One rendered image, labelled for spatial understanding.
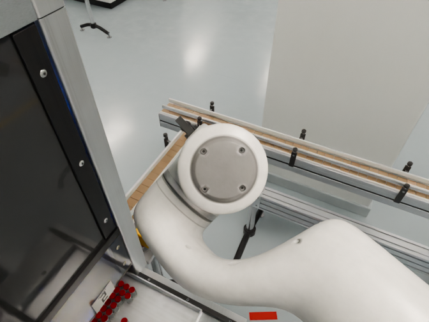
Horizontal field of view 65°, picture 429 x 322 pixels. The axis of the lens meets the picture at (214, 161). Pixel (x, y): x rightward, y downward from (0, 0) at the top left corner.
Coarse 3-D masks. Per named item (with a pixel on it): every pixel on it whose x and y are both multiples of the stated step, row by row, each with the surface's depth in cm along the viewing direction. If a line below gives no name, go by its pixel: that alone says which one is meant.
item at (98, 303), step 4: (108, 284) 100; (112, 284) 103; (108, 288) 101; (112, 288) 104; (108, 292) 102; (100, 296) 98; (108, 296) 103; (96, 300) 97; (100, 300) 99; (96, 304) 98; (100, 304) 100; (96, 308) 98; (100, 308) 101; (96, 312) 99
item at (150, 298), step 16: (128, 272) 116; (144, 288) 116; (160, 288) 113; (128, 304) 112; (144, 304) 112; (160, 304) 112; (176, 304) 112; (112, 320) 109; (128, 320) 109; (144, 320) 109; (160, 320) 109; (176, 320) 109; (192, 320) 109
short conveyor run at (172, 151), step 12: (180, 132) 158; (168, 144) 158; (180, 144) 158; (168, 156) 153; (156, 168) 148; (144, 180) 143; (132, 192) 135; (144, 192) 139; (132, 204) 134; (132, 216) 131
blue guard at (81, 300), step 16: (112, 256) 97; (128, 256) 107; (96, 272) 92; (112, 272) 101; (80, 288) 88; (96, 288) 95; (64, 304) 83; (80, 304) 90; (64, 320) 86; (80, 320) 93
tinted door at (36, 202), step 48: (0, 48) 49; (0, 96) 51; (0, 144) 54; (48, 144) 63; (0, 192) 57; (48, 192) 67; (0, 240) 60; (48, 240) 72; (96, 240) 89; (0, 288) 64; (48, 288) 77
